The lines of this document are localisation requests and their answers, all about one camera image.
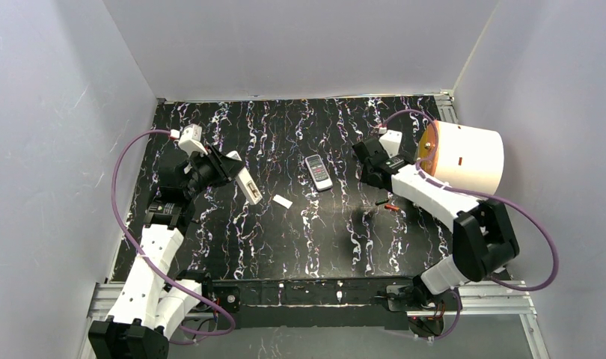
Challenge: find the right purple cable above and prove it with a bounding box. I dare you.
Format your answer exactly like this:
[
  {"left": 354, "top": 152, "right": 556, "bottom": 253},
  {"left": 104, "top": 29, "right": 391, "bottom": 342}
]
[{"left": 379, "top": 108, "right": 560, "bottom": 343}]

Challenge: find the aluminium frame rail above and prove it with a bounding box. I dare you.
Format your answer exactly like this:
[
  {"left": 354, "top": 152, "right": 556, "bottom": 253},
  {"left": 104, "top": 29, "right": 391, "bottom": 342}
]
[{"left": 77, "top": 282, "right": 552, "bottom": 359}]

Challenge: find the slim white remote control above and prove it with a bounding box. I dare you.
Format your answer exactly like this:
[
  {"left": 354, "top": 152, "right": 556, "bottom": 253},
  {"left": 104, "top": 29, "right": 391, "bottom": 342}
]
[{"left": 226, "top": 150, "right": 263, "bottom": 205}]

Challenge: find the grey remote control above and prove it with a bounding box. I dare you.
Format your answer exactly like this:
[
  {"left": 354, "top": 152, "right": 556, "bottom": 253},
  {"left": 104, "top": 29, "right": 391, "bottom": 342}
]
[{"left": 304, "top": 154, "right": 333, "bottom": 191}]

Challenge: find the white cylindrical container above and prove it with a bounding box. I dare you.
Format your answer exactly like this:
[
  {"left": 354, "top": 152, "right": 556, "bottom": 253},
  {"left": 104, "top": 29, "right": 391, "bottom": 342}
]
[{"left": 417, "top": 121, "right": 504, "bottom": 194}]

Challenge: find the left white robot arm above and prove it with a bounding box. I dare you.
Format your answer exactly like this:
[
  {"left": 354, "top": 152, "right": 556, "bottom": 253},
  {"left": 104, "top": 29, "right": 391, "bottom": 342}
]
[{"left": 88, "top": 147, "right": 246, "bottom": 358}]

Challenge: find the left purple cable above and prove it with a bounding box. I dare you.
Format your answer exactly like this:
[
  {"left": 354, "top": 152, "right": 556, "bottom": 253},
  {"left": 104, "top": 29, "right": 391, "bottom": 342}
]
[{"left": 110, "top": 129, "right": 237, "bottom": 346}]

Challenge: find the slim remote battery cover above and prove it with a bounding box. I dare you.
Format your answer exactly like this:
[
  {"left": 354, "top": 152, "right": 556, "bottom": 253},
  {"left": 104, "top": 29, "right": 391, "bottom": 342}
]
[{"left": 272, "top": 194, "right": 293, "bottom": 209}]

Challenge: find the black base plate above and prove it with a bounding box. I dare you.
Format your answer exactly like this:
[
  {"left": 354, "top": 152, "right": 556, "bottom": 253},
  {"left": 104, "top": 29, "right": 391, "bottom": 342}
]
[{"left": 166, "top": 277, "right": 445, "bottom": 332}]

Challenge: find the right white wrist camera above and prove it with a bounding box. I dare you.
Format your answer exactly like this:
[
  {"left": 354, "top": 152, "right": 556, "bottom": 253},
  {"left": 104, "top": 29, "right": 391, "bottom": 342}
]
[{"left": 379, "top": 127, "right": 403, "bottom": 157}]

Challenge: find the purple cable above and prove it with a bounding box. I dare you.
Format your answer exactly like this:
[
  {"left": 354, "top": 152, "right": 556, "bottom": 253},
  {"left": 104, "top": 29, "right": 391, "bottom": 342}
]
[
  {"left": 379, "top": 108, "right": 560, "bottom": 343},
  {"left": 110, "top": 129, "right": 237, "bottom": 346}
]

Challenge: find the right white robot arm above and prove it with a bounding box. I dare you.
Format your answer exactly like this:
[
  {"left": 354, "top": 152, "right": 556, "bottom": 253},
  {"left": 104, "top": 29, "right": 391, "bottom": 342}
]
[{"left": 352, "top": 137, "right": 520, "bottom": 301}]

